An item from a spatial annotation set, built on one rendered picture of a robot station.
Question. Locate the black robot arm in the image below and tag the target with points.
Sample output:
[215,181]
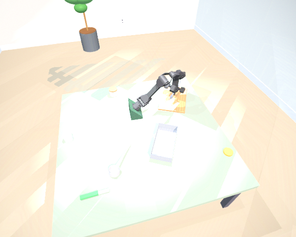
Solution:
[160,82]

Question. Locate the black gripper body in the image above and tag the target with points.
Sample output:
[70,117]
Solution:
[182,89]

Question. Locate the white short cylinder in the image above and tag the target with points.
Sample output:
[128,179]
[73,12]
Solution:
[68,137]

